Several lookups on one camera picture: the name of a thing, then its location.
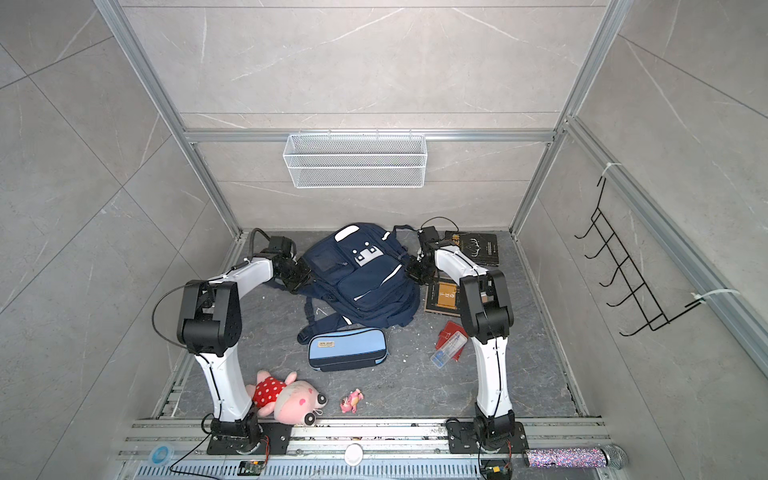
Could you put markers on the navy blue student backpack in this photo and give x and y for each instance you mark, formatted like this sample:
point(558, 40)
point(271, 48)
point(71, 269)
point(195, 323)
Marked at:
point(358, 278)

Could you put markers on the blue pencil case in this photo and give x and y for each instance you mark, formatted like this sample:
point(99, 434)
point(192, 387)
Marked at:
point(348, 350)

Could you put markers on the brown black book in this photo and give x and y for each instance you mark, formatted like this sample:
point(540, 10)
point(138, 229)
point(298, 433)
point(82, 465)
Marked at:
point(442, 296)

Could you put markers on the white wire mesh basket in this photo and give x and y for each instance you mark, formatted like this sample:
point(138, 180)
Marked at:
point(361, 160)

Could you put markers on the small pink toy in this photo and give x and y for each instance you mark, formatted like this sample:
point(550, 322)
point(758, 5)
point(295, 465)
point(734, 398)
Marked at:
point(349, 403)

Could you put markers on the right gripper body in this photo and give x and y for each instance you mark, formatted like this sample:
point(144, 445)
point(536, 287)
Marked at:
point(418, 270)

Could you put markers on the pink pig plush toy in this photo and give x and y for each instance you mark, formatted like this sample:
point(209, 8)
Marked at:
point(289, 401)

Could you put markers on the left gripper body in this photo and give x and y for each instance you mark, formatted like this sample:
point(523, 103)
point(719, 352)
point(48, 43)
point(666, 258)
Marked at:
point(298, 275)

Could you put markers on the black wire hook rack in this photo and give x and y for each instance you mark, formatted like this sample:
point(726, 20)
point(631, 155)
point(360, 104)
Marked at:
point(628, 272)

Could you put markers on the blue tape roll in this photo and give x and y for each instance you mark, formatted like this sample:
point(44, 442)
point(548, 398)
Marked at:
point(161, 455)

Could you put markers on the red card box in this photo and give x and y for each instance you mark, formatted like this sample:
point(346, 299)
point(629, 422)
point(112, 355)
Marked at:
point(449, 328)

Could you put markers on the glitter purple tube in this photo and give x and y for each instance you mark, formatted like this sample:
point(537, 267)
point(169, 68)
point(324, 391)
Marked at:
point(608, 456)

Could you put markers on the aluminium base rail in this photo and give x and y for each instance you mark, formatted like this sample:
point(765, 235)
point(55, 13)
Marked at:
point(368, 448)

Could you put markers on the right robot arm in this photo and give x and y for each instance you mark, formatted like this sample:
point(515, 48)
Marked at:
point(486, 316)

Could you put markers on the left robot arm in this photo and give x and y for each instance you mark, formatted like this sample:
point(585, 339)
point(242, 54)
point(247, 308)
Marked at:
point(210, 326)

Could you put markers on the black book gold title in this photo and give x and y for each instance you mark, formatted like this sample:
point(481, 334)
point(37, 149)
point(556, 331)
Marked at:
point(482, 248)

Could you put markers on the white round cap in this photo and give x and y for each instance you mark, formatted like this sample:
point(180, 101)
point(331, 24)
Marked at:
point(354, 455)

